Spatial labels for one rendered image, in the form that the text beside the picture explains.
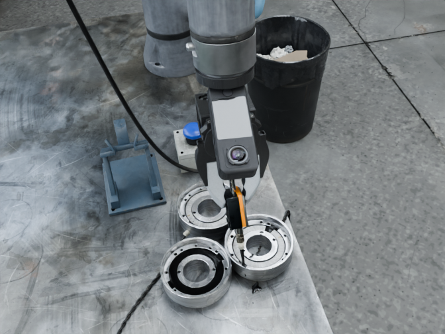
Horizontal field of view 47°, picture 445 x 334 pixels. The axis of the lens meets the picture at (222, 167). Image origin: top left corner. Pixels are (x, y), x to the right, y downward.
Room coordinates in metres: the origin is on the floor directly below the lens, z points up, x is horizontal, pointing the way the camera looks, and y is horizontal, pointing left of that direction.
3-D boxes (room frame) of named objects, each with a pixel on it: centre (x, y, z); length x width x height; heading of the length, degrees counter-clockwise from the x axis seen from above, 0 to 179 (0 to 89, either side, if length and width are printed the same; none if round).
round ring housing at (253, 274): (0.46, -0.05, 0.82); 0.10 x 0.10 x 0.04
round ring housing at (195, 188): (0.54, 0.03, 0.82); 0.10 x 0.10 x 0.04
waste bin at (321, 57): (1.69, -0.27, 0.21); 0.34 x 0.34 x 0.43
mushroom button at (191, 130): (0.69, 0.05, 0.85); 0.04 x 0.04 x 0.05
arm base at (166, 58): (1.02, 0.09, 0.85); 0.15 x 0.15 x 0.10
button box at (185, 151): (0.69, 0.05, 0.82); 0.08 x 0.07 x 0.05; 9
